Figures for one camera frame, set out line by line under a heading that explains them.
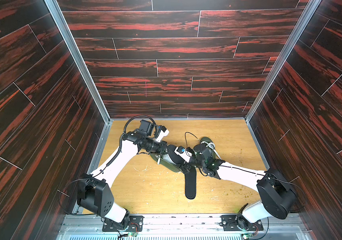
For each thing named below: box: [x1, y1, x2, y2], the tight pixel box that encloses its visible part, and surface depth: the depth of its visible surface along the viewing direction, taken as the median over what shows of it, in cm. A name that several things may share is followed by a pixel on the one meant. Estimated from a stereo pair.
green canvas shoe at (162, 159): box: [150, 152, 182, 173], surface depth 92 cm
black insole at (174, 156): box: [166, 144, 186, 165], surface depth 77 cm
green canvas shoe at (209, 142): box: [200, 136, 222, 160], surface depth 98 cm
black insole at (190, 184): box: [185, 168, 197, 200], surface depth 88 cm
